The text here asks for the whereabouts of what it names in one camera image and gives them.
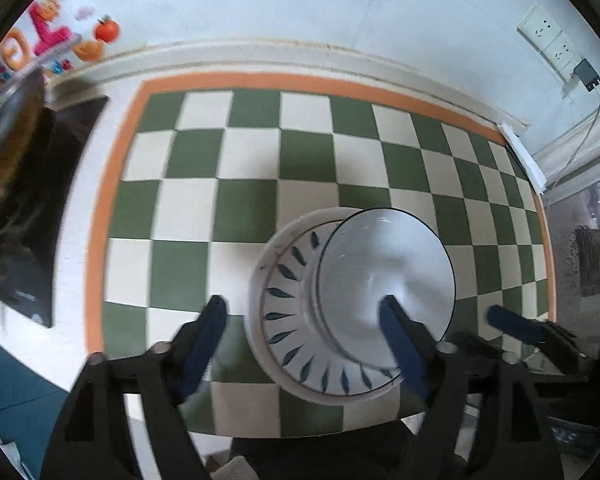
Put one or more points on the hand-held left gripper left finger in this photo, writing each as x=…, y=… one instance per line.
x=202, y=355

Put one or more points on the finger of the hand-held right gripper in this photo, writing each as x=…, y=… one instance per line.
x=515, y=324

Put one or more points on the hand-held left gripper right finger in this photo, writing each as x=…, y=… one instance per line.
x=405, y=352

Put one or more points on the white plate blue leaf pattern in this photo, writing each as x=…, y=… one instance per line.
x=252, y=310

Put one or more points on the blue striped white plate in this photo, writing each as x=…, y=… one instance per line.
x=280, y=300

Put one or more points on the white bowl with dark rim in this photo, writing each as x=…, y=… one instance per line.
x=380, y=260

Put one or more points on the plain white bowl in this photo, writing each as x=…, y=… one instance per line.
x=311, y=300

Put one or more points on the dark ribbed container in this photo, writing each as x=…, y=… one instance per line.
x=595, y=260

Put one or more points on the green checkered mat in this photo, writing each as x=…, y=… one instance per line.
x=250, y=200

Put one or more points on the white flat packet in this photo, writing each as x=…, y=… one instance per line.
x=522, y=157

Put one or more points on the blue cabinet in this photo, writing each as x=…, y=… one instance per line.
x=20, y=410

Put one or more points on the black cooktop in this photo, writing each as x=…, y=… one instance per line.
x=55, y=220

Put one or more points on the black plug-in charger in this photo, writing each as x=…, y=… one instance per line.
x=586, y=75

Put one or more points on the white wall socket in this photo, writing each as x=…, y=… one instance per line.
x=562, y=57
x=539, y=27

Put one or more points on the colourful wall sticker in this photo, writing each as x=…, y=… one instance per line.
x=45, y=30

